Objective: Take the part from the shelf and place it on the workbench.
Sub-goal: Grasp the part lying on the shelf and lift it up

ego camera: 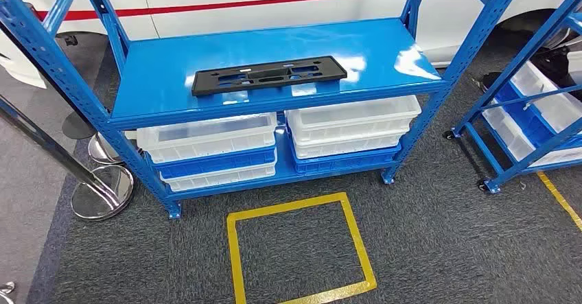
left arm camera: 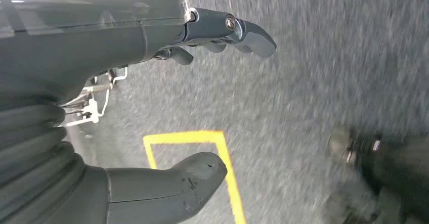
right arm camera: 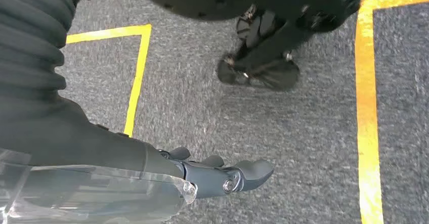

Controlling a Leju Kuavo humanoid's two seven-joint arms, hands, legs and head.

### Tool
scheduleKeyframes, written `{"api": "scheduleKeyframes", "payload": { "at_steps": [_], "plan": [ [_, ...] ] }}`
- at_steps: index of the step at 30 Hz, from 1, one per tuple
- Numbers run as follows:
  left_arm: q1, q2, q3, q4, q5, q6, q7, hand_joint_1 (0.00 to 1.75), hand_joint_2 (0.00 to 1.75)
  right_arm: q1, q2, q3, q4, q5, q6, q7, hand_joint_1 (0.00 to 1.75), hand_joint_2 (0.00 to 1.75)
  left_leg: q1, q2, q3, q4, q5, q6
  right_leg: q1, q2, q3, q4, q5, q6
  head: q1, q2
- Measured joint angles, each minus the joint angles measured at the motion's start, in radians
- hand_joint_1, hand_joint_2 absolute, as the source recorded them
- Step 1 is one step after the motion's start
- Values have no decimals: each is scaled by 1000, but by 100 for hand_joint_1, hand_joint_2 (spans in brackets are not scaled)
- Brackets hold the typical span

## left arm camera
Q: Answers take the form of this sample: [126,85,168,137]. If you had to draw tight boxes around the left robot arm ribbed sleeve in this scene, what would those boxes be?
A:
[0,98,86,224]

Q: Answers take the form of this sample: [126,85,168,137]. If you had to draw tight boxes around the yellow floor tape square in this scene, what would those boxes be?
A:
[143,130,247,224]

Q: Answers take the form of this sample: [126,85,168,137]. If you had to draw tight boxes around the black robot foot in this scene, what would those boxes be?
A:
[323,125,429,224]

